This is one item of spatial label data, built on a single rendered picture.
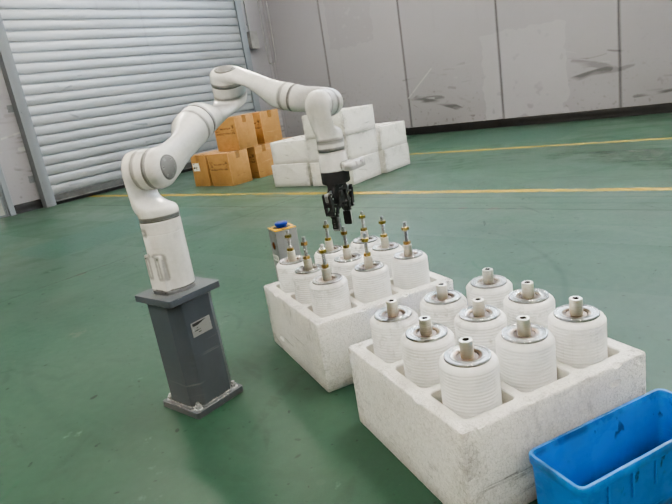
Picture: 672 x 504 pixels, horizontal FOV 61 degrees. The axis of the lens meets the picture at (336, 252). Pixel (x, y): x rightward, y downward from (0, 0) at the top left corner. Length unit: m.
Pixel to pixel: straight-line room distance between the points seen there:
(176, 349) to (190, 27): 6.63
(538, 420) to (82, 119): 6.23
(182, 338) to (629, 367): 0.92
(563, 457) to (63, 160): 6.10
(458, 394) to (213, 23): 7.36
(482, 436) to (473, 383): 0.08
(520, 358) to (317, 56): 7.35
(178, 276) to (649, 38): 5.53
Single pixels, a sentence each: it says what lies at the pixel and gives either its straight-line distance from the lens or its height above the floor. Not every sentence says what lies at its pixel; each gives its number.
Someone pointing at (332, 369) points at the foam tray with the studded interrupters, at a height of 0.06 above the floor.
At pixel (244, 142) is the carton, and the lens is 5.40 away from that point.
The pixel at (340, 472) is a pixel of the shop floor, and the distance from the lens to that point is 1.16.
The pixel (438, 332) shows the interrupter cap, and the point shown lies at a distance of 1.04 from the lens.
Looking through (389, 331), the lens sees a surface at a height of 0.24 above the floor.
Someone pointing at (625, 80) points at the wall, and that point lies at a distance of 6.40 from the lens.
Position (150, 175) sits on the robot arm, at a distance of 1.30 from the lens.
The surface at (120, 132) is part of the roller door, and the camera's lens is 7.00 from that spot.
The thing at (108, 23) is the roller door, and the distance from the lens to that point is 7.15.
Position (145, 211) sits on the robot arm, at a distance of 1.34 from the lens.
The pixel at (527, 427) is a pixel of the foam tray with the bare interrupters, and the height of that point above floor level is 0.14.
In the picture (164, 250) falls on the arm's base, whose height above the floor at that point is 0.40.
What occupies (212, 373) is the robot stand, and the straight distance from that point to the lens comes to 1.44.
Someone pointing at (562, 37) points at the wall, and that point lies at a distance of 6.54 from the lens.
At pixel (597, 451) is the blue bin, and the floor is 0.06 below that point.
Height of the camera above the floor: 0.69
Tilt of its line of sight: 16 degrees down
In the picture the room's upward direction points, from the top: 9 degrees counter-clockwise
